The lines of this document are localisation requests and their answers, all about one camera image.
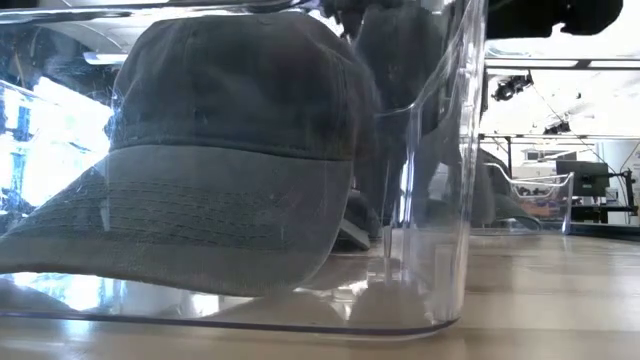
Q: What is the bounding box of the black aluminium table frame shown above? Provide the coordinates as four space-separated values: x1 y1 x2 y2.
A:
569 222 640 244

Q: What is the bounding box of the clear plastic bin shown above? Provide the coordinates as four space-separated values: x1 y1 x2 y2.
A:
0 0 489 344
469 149 575 236

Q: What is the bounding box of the grey overhead rail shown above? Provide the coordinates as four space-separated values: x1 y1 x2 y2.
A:
483 56 640 71

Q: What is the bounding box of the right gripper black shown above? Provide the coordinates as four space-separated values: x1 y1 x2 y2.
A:
487 0 624 40

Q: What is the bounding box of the black computer monitor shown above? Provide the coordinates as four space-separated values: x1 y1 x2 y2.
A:
555 159 611 199

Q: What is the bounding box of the grey baseball cap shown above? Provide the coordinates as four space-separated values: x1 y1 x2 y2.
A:
349 3 466 229
0 12 381 297

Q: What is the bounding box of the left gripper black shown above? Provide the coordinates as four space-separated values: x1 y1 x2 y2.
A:
319 0 364 29

